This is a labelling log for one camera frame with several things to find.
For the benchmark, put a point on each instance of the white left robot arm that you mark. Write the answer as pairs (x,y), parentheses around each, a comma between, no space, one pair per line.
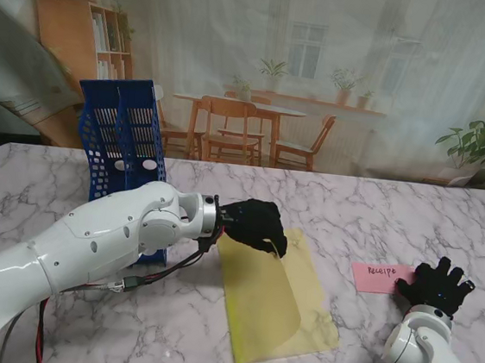
(65,254)

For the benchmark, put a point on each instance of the pink paper receipt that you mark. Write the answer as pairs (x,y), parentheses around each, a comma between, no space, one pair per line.
(375,277)

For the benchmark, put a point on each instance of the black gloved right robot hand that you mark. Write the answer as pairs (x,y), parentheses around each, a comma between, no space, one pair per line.
(435,288)

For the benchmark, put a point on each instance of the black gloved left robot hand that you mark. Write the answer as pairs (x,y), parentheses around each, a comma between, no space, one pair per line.
(255,226)

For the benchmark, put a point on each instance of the printed dining room backdrop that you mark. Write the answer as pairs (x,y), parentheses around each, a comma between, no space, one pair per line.
(283,42)

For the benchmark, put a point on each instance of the blue perforated plastic file rack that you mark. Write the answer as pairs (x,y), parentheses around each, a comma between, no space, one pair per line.
(121,134)

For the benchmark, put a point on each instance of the yellow-green translucent file folder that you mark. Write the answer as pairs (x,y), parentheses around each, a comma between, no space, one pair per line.
(273,306)

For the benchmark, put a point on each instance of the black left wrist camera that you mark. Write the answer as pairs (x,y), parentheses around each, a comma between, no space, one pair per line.
(206,245)

